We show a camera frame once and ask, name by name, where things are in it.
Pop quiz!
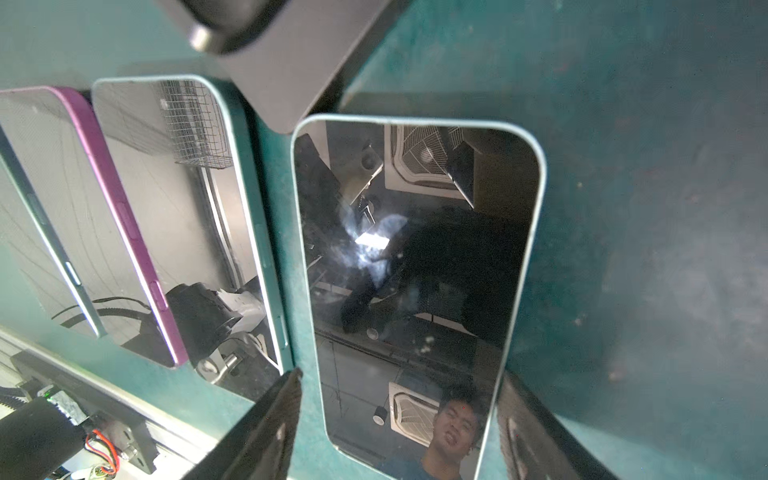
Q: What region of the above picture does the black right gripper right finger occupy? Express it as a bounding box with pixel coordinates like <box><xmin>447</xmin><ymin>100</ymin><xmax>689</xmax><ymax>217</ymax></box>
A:
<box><xmin>497</xmin><ymin>372</ymin><xmax>616</xmax><ymax>479</ymax></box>

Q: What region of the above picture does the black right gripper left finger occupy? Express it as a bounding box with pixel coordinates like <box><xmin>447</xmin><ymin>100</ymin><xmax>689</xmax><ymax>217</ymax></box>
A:
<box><xmin>185</xmin><ymin>368</ymin><xmax>303</xmax><ymax>480</ymax></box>

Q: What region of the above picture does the teal phone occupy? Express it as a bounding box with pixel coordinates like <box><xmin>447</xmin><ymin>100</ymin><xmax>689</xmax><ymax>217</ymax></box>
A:
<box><xmin>291</xmin><ymin>114</ymin><xmax>546</xmax><ymax>479</ymax></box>

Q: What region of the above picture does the purple phone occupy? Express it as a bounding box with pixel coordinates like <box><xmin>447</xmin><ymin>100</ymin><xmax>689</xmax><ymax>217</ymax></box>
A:
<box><xmin>1</xmin><ymin>86</ymin><xmax>188</xmax><ymax>368</ymax></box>

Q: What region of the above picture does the silver phone black screen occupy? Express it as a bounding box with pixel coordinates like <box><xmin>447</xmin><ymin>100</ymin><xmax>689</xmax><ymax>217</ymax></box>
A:
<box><xmin>1</xmin><ymin>132</ymin><xmax>106</xmax><ymax>338</ymax></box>

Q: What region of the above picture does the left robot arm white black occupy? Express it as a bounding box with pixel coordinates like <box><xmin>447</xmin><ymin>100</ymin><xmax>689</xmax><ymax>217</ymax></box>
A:
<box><xmin>1</xmin><ymin>398</ymin><xmax>86</xmax><ymax>479</ymax></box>

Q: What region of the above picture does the black folding phone stand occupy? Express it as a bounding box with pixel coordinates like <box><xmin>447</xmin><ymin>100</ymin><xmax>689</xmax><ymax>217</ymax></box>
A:
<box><xmin>159</xmin><ymin>0</ymin><xmax>408</xmax><ymax>134</ymax></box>

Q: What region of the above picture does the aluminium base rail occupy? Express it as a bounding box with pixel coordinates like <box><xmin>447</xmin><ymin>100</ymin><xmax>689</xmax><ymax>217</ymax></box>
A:
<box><xmin>1</xmin><ymin>327</ymin><xmax>222</xmax><ymax>479</ymax></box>

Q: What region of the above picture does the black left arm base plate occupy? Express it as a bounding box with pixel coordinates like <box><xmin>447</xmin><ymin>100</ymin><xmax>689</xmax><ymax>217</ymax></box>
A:
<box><xmin>10</xmin><ymin>351</ymin><xmax>158</xmax><ymax>474</ymax></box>

